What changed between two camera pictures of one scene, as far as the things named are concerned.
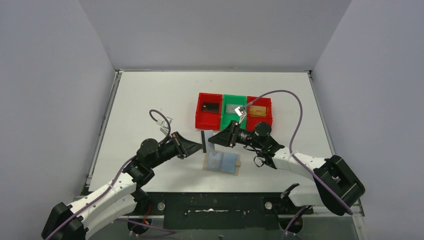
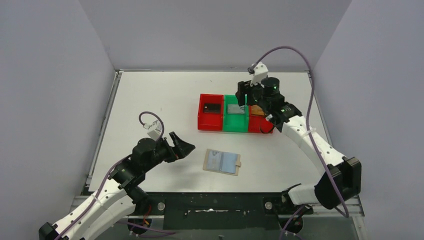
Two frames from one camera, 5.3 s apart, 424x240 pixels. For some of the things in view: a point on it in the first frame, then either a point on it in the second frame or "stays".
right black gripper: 226,138 to 247,87
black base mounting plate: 220,211 stays
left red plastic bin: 208,112 stays
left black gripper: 178,145 stays
